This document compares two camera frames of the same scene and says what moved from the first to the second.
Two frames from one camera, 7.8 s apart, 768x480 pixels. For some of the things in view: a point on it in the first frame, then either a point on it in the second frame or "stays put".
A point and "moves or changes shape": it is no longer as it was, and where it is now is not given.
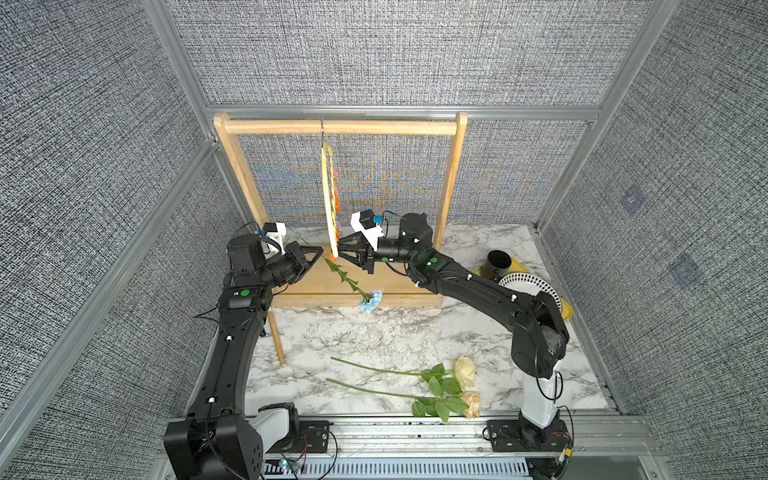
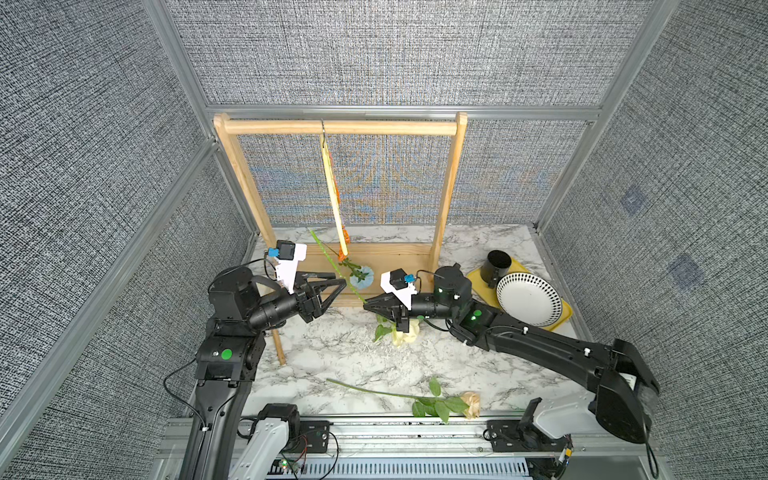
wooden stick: (276, 339) stays put
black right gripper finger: (354, 242) → (383, 303)
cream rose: (442, 382) → (401, 338)
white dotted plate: (531, 285) stays put
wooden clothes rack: (392, 283) stays put
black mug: (496, 265) stays put
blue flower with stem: (370, 301) moves or changes shape
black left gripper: (294, 253) → (307, 299)
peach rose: (465, 403) stays put
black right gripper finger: (354, 257) → (388, 309)
